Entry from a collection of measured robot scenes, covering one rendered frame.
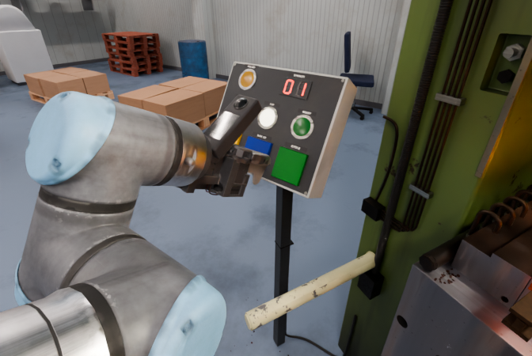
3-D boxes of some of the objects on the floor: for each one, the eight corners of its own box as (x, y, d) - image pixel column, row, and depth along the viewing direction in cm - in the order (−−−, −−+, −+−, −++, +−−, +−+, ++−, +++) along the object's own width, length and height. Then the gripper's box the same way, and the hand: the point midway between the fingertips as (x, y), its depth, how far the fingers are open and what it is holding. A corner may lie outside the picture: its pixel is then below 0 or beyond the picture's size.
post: (277, 346, 125) (285, 116, 74) (272, 338, 128) (277, 111, 77) (285, 342, 127) (298, 114, 76) (280, 335, 130) (290, 109, 79)
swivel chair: (378, 111, 401) (393, 33, 352) (362, 123, 361) (378, 36, 312) (339, 104, 434) (347, 31, 385) (321, 114, 394) (328, 33, 345)
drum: (214, 81, 565) (211, 39, 529) (195, 86, 529) (190, 42, 493) (197, 77, 593) (192, 38, 557) (177, 81, 557) (171, 40, 521)
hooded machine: (47, 75, 607) (20, 5, 543) (59, 79, 575) (33, 5, 511) (7, 81, 558) (-26, 5, 494) (19, 86, 526) (-15, 4, 462)
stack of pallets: (165, 71, 649) (160, 33, 611) (135, 77, 596) (127, 35, 558) (139, 66, 706) (131, 31, 668) (109, 70, 653) (100, 33, 615)
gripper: (157, 178, 43) (242, 183, 60) (198, 200, 38) (276, 198, 56) (174, 123, 42) (254, 144, 60) (216, 138, 37) (290, 157, 55)
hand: (266, 157), depth 57 cm, fingers closed
